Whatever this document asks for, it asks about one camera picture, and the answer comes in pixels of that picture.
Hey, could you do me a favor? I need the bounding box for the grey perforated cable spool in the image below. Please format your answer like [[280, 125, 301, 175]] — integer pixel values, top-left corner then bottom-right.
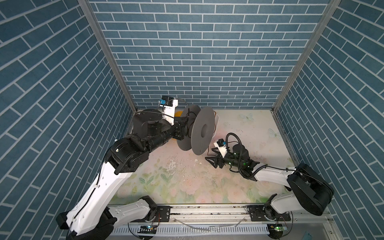
[[177, 105, 215, 156]]

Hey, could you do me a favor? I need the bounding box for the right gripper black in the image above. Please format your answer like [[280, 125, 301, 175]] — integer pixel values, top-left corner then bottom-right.
[[205, 147, 243, 170]]

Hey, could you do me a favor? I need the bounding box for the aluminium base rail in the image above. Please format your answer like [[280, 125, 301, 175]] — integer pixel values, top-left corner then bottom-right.
[[93, 204, 342, 240]]

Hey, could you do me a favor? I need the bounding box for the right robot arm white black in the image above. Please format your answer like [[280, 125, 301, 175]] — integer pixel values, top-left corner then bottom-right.
[[205, 144, 335, 221]]

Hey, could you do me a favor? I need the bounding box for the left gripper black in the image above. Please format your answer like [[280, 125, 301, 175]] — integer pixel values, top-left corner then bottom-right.
[[143, 115, 190, 155]]

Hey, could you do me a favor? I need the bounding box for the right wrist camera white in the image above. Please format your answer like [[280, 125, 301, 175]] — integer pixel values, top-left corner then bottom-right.
[[214, 139, 228, 158]]

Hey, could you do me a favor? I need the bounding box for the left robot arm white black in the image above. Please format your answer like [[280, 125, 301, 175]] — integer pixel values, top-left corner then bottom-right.
[[56, 109, 189, 240]]

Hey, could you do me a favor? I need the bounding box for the white plastic tub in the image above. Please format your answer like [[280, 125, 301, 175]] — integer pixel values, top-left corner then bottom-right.
[[214, 111, 220, 133]]

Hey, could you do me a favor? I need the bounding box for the yellow plastic tub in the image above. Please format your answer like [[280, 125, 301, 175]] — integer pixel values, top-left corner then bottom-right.
[[175, 111, 183, 117]]

